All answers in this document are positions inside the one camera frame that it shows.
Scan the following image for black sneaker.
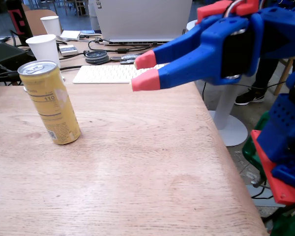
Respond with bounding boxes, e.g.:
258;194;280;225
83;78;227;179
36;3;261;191
235;88;266;106

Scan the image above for silver laptop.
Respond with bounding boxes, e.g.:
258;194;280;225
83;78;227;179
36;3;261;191
92;0;194;46

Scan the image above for dark trouser leg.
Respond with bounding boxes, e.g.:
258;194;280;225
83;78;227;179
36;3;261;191
250;58;280;95

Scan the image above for round black disc stack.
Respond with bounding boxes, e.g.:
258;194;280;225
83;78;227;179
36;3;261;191
85;50;110;65

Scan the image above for white paper cup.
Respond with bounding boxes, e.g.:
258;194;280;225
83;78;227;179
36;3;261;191
26;34;61;69
40;15;62;37

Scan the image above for white table pedestal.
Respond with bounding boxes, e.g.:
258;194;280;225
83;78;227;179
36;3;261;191
208;81;249;148

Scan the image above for yellow drink can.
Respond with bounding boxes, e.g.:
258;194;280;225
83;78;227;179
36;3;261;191
17;60;82;145

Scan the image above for blue gripper body black motor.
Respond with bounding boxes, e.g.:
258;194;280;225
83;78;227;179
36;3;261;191
222;4;295;77

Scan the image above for white keyboard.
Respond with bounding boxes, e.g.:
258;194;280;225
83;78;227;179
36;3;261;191
72;63;168;85

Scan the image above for white flat box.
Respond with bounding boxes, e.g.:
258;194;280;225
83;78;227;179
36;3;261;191
59;30;81;41

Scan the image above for small silver box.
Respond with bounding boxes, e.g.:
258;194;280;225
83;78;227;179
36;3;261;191
59;44;79;57

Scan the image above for wooden chair leg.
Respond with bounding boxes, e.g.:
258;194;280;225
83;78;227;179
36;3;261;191
273;58;295;96

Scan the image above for red robot base plate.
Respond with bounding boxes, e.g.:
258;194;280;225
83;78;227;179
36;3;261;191
250;129;295;209

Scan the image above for black cable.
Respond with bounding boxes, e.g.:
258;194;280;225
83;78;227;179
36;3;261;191
88;38;154;55
59;64;82;71

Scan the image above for black dock box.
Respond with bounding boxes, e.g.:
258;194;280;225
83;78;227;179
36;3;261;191
0;42;36;67

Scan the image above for black bottle red letter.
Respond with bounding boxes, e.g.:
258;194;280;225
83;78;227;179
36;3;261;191
6;0;34;44

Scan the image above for red camera mount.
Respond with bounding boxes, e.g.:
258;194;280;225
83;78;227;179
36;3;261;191
196;0;260;25

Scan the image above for green table clamp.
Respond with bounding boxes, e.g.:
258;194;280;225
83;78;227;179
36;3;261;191
270;210;295;236
242;112;271;179

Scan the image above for grey crumpled pouch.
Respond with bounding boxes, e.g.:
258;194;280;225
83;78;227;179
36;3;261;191
119;54;141;65

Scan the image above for blue gripper finger with pink tip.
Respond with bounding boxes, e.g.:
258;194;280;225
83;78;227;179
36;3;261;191
131;16;250;92
133;25;202;70

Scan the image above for wooden chair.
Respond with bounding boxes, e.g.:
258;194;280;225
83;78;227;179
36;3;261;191
24;9;59;36

